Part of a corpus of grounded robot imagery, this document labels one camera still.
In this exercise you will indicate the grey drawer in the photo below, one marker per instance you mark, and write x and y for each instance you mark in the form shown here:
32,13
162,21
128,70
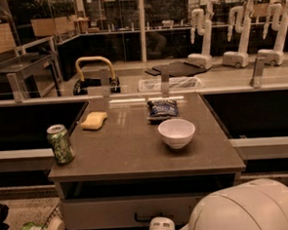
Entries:
94,213

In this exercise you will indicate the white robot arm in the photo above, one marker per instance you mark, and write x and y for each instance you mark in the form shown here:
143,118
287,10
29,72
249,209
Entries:
260,204

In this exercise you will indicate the grey drawer cabinet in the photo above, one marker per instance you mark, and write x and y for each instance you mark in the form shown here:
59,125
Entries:
127,158

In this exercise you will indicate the white background robot middle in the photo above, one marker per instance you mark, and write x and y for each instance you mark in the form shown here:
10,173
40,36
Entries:
239,21

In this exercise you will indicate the white bowl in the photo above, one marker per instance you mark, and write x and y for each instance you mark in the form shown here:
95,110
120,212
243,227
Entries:
176,133

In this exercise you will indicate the blue chip bag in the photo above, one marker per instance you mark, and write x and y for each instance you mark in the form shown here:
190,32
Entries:
161,110

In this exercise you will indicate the green soda can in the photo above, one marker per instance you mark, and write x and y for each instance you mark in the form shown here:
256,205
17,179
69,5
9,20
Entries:
58,138

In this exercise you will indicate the yellow sponge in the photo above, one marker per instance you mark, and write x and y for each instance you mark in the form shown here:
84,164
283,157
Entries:
94,121

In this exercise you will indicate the clear plastic bin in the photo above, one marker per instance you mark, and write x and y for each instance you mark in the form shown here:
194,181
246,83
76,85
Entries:
169,83

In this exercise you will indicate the black floor mat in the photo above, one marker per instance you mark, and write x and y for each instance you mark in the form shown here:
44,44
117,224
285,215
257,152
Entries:
176,69

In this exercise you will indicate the white background robot left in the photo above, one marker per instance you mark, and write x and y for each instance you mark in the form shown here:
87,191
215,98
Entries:
201,24

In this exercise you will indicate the grey background table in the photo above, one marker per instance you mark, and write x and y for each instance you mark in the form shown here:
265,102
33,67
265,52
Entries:
28,76

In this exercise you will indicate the glass railing with posts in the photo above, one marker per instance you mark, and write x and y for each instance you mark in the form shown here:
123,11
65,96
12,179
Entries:
134,80

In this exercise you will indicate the yellow handled black cart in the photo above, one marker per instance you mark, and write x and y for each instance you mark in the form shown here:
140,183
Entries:
111,82

